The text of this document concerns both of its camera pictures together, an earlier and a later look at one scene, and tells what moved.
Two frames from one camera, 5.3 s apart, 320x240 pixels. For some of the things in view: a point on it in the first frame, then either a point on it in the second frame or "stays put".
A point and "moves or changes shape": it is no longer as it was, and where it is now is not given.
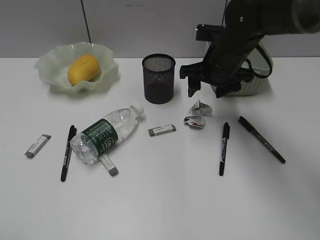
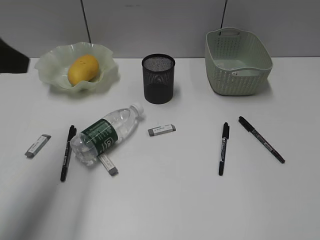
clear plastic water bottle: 103,135 stays put
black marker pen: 73,131 stays put
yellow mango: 84,68 stays put
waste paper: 197,114 moves or changes shape
